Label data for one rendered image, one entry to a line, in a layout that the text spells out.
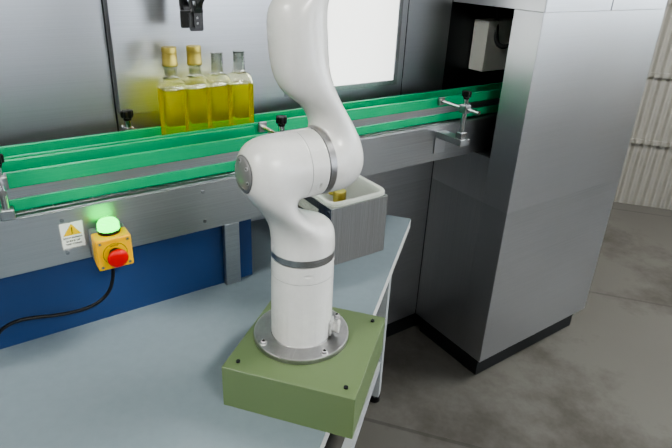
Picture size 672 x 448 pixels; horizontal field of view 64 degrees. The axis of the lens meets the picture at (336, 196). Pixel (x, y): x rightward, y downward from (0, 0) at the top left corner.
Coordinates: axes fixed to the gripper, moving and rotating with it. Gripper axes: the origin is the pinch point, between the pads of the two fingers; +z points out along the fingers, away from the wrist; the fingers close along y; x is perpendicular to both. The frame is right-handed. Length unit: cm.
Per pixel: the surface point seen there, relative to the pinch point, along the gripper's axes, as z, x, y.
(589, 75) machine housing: 19, 130, 24
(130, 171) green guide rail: 29.0, -20.8, 13.2
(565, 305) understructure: 121, 152, 24
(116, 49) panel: 7.5, -14.6, -12.2
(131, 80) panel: 15.2, -11.9, -12.1
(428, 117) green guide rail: 31, 75, 5
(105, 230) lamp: 38, -29, 21
